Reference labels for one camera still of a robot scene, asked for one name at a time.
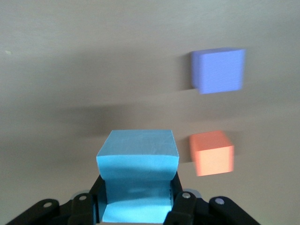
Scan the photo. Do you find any brown table cover mat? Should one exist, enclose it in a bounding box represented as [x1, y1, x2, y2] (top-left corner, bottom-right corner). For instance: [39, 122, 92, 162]
[0, 0, 300, 225]

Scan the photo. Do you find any light blue foam block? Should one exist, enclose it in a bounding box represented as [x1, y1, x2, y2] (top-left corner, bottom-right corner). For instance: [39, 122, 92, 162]
[96, 130, 180, 224]

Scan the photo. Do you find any purple foam block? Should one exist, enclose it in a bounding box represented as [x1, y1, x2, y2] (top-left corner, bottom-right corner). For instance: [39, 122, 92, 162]
[189, 47, 247, 95]

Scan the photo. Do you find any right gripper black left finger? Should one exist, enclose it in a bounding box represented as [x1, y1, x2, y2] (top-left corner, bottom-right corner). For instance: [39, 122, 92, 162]
[4, 174, 107, 225]

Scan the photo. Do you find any orange foam block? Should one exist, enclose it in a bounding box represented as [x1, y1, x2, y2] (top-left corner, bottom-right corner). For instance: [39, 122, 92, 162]
[188, 130, 235, 177]

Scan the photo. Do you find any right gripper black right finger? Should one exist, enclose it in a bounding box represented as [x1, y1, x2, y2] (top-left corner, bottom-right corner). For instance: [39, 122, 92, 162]
[165, 172, 259, 225]

